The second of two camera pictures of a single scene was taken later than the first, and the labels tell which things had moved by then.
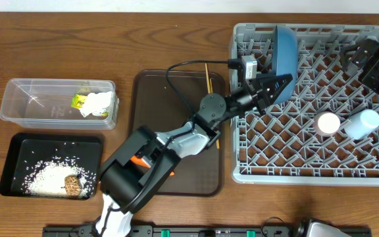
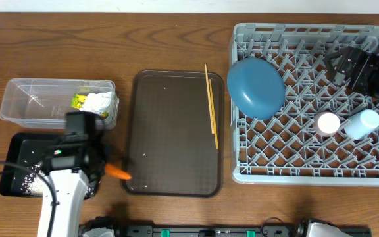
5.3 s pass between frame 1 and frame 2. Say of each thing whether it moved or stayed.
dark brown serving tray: stayed
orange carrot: moved
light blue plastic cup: stayed
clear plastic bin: stayed
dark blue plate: moved
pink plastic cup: stayed
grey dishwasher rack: stayed
